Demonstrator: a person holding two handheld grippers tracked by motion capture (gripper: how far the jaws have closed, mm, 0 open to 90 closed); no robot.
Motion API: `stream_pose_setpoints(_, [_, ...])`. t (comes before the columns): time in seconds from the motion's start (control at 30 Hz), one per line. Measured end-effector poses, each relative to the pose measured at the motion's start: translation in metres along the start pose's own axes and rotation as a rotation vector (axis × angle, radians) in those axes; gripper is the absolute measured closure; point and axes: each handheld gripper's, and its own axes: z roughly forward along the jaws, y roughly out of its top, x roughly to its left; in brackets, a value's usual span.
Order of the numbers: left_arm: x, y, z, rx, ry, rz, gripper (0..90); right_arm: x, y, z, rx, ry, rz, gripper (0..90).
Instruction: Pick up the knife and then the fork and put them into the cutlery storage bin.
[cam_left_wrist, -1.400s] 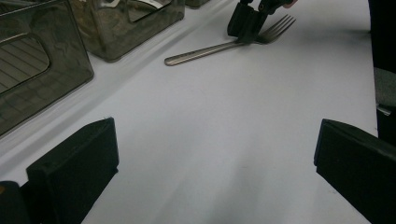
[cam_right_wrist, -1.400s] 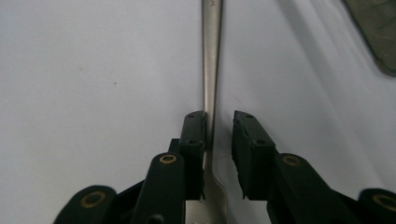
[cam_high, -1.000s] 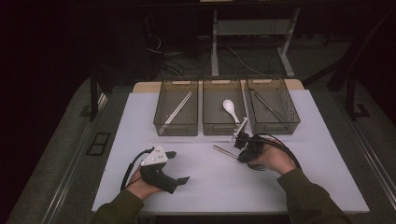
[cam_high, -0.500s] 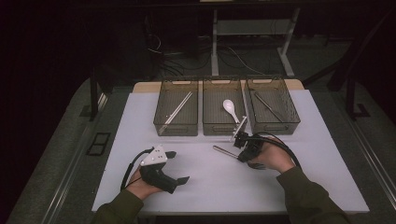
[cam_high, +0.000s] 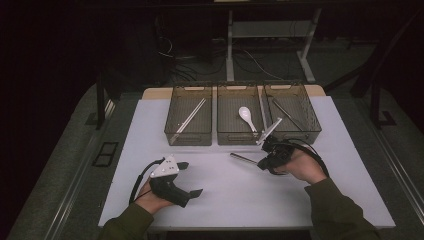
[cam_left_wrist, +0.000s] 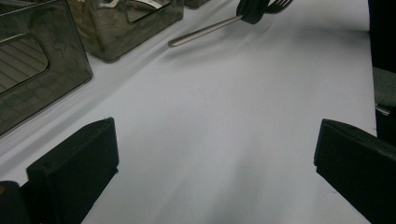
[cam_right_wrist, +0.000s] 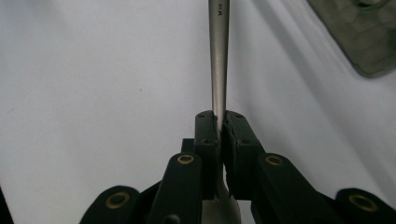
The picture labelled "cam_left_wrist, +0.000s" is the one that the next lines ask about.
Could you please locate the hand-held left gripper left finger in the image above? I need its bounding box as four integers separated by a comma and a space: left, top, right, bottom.
26, 117, 120, 224

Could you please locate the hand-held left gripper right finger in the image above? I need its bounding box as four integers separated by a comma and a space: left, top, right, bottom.
313, 119, 396, 224

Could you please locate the metal fork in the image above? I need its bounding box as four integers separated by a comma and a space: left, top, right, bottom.
167, 0, 294, 49

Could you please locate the smoky transparent plastic bin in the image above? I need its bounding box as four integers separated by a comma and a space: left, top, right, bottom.
66, 0, 185, 63
0, 0, 93, 138

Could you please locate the white table cover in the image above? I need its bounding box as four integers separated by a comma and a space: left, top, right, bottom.
0, 0, 377, 224

